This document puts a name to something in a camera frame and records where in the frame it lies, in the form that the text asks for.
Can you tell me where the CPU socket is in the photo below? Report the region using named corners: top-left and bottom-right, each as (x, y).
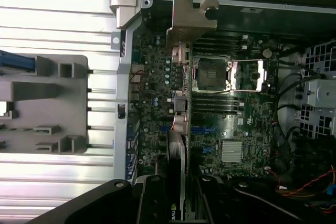
top-left (192, 56), bottom-right (233, 93)

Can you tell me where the hard disk with blue caddy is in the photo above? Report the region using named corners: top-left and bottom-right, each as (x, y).
top-left (0, 49), bottom-right (37, 74)

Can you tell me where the metal socket cover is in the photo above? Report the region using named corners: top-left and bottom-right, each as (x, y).
top-left (230, 58), bottom-right (272, 93)

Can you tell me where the metal drive cage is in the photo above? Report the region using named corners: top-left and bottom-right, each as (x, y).
top-left (299, 40), bottom-right (336, 141)

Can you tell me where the gray parts rack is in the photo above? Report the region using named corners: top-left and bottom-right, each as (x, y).
top-left (0, 54), bottom-right (89, 155)

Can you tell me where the black RAM slot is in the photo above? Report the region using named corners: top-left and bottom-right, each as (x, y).
top-left (193, 99), bottom-right (245, 106)
top-left (194, 39), bottom-right (249, 46)
top-left (194, 50), bottom-right (249, 57)
top-left (193, 94), bottom-right (245, 101)
top-left (194, 45), bottom-right (249, 51)
top-left (193, 109), bottom-right (244, 116)
top-left (194, 34), bottom-right (249, 41)

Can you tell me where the black wire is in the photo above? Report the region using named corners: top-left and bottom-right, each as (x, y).
top-left (272, 71), bottom-right (325, 143)

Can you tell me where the silver chipset heatsink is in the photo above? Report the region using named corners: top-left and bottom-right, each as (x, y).
top-left (221, 141), bottom-right (243, 162)

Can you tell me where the green motherboard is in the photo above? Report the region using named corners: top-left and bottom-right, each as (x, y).
top-left (128, 20), bottom-right (281, 183)

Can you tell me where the thin red wire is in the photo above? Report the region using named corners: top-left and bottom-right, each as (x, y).
top-left (130, 70), bottom-right (144, 82)

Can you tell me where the black open PC case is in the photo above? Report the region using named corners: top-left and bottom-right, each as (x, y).
top-left (109, 0), bottom-right (336, 224)

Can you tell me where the gray case handle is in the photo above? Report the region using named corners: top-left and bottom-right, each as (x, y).
top-left (109, 0), bottom-right (139, 30)

